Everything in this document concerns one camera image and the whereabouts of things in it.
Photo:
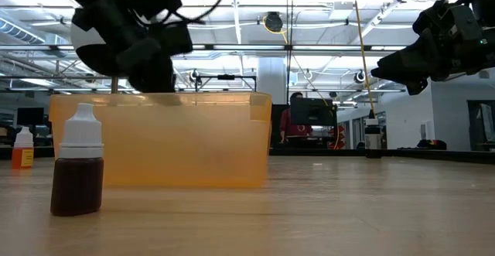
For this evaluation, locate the black bag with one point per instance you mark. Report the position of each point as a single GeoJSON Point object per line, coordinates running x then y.
{"type": "Point", "coordinates": [431, 144]}

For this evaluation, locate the white globe table lamp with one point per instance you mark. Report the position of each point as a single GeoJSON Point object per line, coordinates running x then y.
{"type": "Point", "coordinates": [96, 60]}

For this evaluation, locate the black metal stand frame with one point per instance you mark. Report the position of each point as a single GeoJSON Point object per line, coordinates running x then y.
{"type": "Point", "coordinates": [226, 77]}

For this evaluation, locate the dark computer monitor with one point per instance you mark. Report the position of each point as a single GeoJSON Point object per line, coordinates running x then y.
{"type": "Point", "coordinates": [30, 116]}

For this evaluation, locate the red white striped sign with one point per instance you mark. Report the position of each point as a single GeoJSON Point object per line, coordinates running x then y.
{"type": "Point", "coordinates": [336, 136]}

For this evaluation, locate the small orange dropper bottle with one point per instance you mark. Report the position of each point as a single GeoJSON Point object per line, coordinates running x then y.
{"type": "Point", "coordinates": [22, 149]}

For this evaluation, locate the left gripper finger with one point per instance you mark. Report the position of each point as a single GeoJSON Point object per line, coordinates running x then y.
{"type": "Point", "coordinates": [154, 76]}

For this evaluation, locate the person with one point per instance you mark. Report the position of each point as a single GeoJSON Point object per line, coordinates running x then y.
{"type": "Point", "coordinates": [286, 124]}

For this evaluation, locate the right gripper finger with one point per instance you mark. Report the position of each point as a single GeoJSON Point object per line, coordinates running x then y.
{"type": "Point", "coordinates": [410, 64]}

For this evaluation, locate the orange translucent plastic bin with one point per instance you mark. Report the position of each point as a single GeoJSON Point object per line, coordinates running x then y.
{"type": "Point", "coordinates": [174, 140]}

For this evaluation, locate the black-capped food colouring bottle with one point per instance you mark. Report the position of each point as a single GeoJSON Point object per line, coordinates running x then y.
{"type": "Point", "coordinates": [373, 140]}

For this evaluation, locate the black computer monitor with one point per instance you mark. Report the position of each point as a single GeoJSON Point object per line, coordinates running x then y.
{"type": "Point", "coordinates": [313, 111]}

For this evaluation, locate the small brown dropper bottle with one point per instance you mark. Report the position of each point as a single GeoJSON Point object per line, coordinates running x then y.
{"type": "Point", "coordinates": [77, 163]}

